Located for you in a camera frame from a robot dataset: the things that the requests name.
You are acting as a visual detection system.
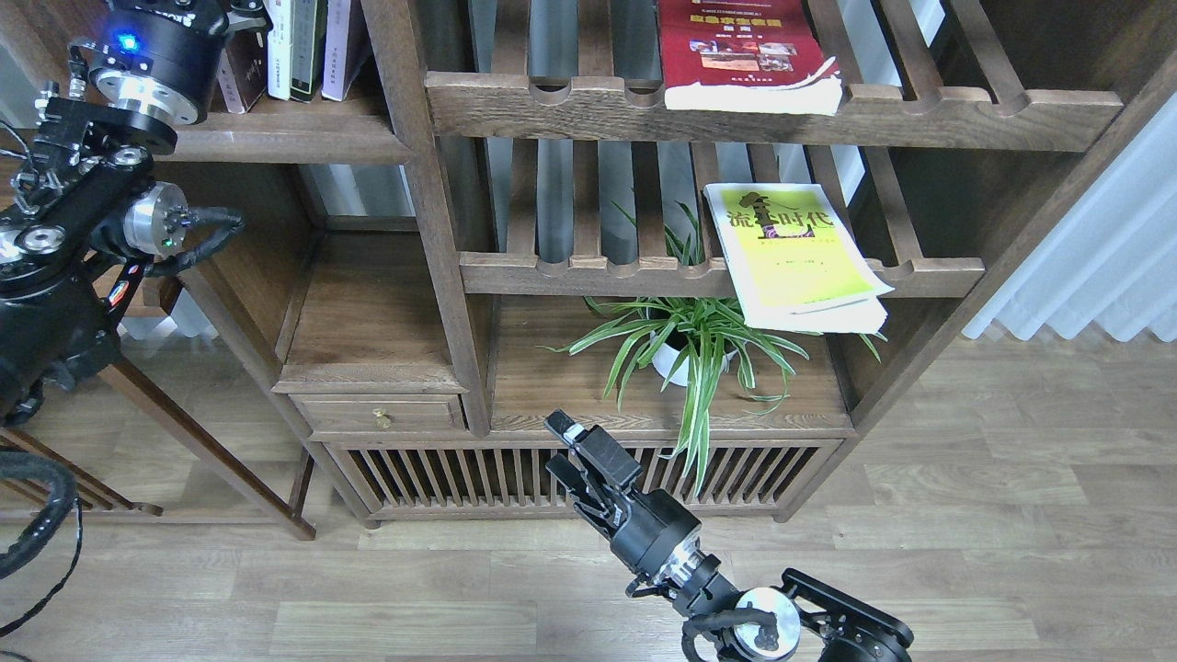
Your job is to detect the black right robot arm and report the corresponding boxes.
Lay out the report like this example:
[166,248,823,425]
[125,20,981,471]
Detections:
[545,410,915,661]

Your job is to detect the white curtain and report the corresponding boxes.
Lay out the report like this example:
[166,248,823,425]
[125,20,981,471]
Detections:
[963,99,1176,342]

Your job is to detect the maroon book white characters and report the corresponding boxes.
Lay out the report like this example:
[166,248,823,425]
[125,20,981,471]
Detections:
[217,32,268,114]

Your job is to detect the red book on top shelf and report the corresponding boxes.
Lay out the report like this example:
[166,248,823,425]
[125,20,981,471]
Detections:
[657,1,842,115]

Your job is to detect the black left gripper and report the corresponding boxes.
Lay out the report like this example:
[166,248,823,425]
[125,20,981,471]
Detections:
[69,1,272,126]

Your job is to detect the dark green upright book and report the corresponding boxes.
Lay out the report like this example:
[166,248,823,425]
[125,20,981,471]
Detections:
[290,0,327,102]

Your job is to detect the white plant pot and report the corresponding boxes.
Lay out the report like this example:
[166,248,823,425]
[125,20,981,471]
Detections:
[649,331,691,388]

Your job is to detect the yellow-green book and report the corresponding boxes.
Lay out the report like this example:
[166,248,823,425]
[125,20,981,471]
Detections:
[703,183,892,335]

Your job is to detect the lavender upright book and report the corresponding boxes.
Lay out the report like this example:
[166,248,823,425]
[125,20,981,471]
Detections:
[321,0,371,101]

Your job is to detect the white upright book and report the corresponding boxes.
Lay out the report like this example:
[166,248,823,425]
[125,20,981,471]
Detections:
[265,0,295,101]

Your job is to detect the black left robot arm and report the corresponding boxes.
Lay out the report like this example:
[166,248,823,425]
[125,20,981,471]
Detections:
[1,1,272,428]

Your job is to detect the green spider plant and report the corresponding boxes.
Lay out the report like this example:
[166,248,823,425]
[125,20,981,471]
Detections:
[544,198,889,494]

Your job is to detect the dark wooden bookshelf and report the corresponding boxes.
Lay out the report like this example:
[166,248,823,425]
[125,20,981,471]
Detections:
[158,1,1173,522]

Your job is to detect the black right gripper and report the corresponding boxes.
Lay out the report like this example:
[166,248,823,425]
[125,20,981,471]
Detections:
[543,409,718,594]

